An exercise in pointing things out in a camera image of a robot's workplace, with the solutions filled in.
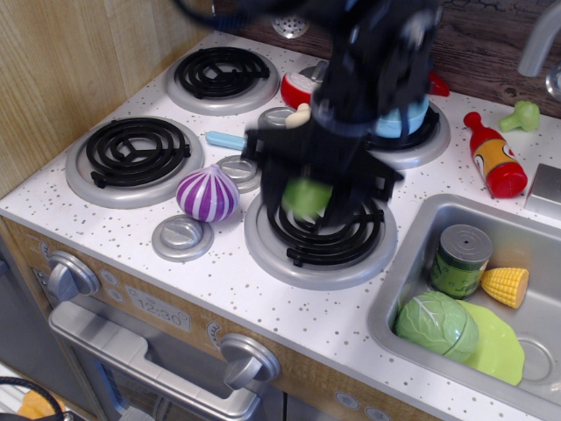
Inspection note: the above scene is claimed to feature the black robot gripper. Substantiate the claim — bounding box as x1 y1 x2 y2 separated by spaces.
242 115 403 228

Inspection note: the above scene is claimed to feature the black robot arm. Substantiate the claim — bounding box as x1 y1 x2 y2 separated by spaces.
177 1 441 226

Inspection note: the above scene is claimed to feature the light blue plastic bowl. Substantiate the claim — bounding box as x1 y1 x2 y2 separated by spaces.
375 96 429 139

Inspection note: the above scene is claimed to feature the silver middle stove knob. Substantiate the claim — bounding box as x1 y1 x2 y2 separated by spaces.
217 155 261 194

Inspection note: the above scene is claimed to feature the silver stove knob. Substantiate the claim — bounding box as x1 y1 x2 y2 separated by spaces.
258 106 295 141
152 215 214 262
299 61 329 83
217 155 261 194

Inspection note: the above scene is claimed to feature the cream toy detergent jug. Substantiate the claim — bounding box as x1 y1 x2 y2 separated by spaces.
285 103 311 129

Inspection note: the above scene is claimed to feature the silver upper stove knob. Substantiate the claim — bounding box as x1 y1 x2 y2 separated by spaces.
258 106 295 141

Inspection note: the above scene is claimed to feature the purple striped toy onion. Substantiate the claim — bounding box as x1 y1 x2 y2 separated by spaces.
175 164 240 223

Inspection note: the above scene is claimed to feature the silver back stove knob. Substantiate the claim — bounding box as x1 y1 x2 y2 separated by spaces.
299 61 329 83

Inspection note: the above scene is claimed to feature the back right stove burner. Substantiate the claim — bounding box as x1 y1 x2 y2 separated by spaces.
366 101 451 171

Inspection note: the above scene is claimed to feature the silver front stove knob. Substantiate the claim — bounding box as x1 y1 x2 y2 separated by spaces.
152 215 214 262

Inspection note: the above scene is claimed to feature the red toy chili pepper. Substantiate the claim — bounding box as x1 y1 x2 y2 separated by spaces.
428 70 451 97

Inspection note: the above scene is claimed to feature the hanging silver toy strainer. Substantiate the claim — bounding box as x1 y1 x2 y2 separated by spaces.
271 15 310 39

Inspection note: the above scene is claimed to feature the green toy can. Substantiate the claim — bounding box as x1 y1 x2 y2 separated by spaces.
429 225 494 300

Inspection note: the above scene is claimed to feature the front left stove burner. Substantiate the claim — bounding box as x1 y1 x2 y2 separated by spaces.
66 117 204 210

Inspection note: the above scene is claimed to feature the green toy cabbage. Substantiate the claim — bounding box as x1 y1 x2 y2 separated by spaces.
394 291 479 362

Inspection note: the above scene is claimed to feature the red toy ketchup bottle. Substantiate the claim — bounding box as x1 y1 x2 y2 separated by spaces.
464 112 528 198

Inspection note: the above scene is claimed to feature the right silver oven dial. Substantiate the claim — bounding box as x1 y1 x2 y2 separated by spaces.
220 333 281 390

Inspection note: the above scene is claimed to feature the silver oven dial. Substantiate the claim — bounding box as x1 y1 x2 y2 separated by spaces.
46 250 101 302
220 333 281 390

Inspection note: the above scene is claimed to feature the silver toy sink basin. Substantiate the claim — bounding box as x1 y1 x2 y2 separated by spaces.
368 194 560 420

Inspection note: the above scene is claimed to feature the yellow toy corn cob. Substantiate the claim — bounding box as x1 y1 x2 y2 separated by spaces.
480 268 529 309

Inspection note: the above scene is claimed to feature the green toy broccoli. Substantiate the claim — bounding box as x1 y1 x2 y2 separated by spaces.
498 101 540 132

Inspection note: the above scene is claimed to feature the silver faucet base block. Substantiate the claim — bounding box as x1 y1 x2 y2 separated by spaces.
524 163 561 220

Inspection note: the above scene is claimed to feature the lime green plastic plate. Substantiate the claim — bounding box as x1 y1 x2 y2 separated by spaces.
458 301 525 386

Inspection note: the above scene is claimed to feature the left silver oven dial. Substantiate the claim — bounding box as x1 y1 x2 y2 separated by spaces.
46 250 101 302

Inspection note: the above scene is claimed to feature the silver toy faucet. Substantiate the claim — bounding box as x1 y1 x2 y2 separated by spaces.
517 1 560 101

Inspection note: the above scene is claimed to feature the yellow object bottom left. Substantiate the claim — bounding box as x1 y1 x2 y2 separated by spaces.
17 390 55 420

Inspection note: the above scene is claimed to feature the blue handled toy knife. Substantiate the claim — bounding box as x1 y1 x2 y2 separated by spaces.
205 131 246 151

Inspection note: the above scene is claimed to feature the silver oven door handle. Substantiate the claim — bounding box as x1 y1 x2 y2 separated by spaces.
49 303 260 420

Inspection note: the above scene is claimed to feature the black cable bottom left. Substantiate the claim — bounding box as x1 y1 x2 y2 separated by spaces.
0 375 74 421

